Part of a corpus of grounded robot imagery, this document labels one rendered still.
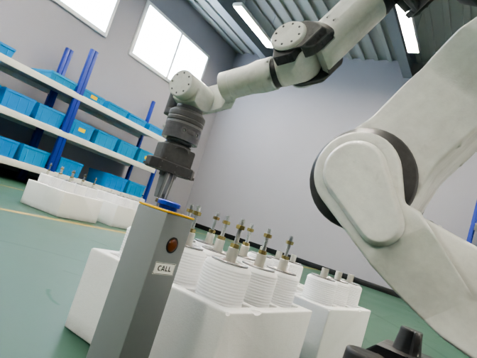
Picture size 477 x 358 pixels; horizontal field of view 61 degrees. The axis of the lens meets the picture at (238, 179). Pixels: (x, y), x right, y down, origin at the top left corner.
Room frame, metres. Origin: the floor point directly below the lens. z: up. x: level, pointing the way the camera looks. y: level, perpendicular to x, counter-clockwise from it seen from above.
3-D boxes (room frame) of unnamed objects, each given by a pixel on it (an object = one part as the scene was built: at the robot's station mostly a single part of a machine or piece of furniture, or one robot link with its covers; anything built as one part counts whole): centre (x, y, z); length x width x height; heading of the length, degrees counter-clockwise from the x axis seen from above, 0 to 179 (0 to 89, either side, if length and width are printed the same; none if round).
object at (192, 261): (0.89, 0.06, 0.16); 0.10 x 0.10 x 0.18
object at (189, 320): (0.98, 0.00, 0.09); 0.39 x 0.39 x 0.18; 55
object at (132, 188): (6.72, 1.72, 0.36); 0.50 x 0.38 x 0.21; 58
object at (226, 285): (0.82, -0.03, 0.16); 0.10 x 0.10 x 0.18
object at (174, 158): (0.96, 0.16, 0.45); 0.13 x 0.10 x 0.12; 127
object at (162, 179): (0.95, 0.17, 0.36); 0.03 x 0.02 x 0.06; 37
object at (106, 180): (6.35, 1.94, 0.36); 0.50 x 0.38 x 0.21; 57
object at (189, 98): (0.95, 0.18, 0.57); 0.11 x 0.11 x 0.11; 60
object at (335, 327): (1.44, -0.32, 0.09); 0.39 x 0.39 x 0.18; 53
